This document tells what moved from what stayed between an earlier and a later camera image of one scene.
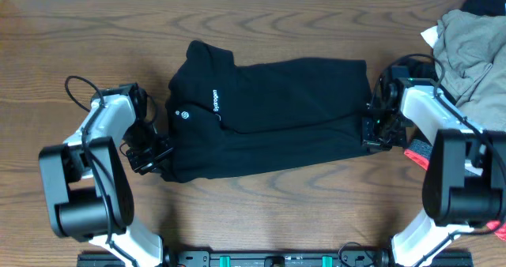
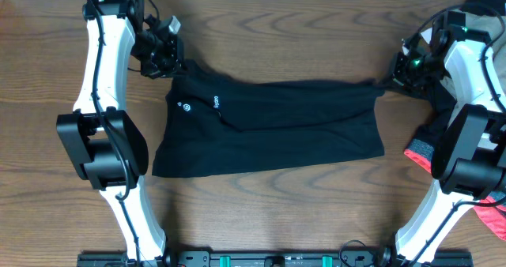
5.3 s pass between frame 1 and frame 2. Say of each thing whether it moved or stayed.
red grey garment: stayed
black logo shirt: moved
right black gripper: moved
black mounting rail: stayed
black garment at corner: stayed
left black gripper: moved
